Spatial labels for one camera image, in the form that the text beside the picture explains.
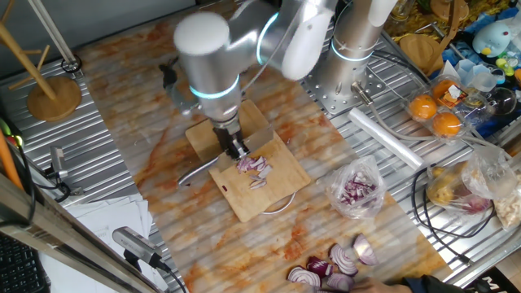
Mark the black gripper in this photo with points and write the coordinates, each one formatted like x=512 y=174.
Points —
x=228 y=136

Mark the steel cleaver knife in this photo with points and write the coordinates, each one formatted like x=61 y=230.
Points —
x=197 y=173

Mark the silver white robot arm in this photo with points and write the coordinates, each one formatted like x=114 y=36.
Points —
x=207 y=73

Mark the bare person hand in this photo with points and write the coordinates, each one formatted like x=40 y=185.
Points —
x=378 y=287

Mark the pale onion slice pieces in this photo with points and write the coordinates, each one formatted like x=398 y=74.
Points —
x=257 y=183

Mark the wooden cutting board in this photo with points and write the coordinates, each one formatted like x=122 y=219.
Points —
x=281 y=179

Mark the orange marble pattern mat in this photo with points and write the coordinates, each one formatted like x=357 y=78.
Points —
x=163 y=134

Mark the plastic bag of chopped onion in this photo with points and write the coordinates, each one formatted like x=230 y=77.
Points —
x=356 y=189

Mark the white plastic wrap roll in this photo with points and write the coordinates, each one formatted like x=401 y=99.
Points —
x=386 y=138

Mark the white paper stack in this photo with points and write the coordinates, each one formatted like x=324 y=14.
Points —
x=106 y=219

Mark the metal clamp tool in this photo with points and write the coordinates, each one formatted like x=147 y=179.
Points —
x=58 y=159

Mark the wooden mug tree stand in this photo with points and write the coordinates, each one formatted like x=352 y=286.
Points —
x=55 y=99

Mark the round wooden tray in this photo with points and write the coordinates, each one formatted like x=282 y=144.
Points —
x=419 y=53

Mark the orange fruit with sticker label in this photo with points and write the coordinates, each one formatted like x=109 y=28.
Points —
x=441 y=89

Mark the plastic bag of potatoes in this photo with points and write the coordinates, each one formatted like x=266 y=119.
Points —
x=447 y=191

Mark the white metal rod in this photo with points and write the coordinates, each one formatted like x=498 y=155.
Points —
x=51 y=30

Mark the orange plastic rod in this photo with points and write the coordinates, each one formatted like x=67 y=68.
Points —
x=8 y=163

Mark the clear plastic fruit container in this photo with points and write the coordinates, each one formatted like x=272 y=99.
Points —
x=468 y=114

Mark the clear plastic cup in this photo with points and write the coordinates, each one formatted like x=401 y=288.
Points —
x=476 y=77

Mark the black keyboard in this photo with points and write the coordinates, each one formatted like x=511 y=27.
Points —
x=18 y=268

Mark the glass bowl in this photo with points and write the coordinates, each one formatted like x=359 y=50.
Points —
x=502 y=101

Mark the blue plush toy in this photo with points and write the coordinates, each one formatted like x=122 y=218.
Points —
x=490 y=38

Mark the plastic bag of white pieces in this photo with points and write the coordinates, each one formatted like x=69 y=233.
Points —
x=509 y=207

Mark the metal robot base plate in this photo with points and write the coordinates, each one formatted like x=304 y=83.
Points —
x=325 y=103

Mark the silver depth camera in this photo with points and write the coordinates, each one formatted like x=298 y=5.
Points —
x=134 y=244

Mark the aluminium frame bar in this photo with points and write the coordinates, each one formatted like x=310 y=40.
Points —
x=61 y=236

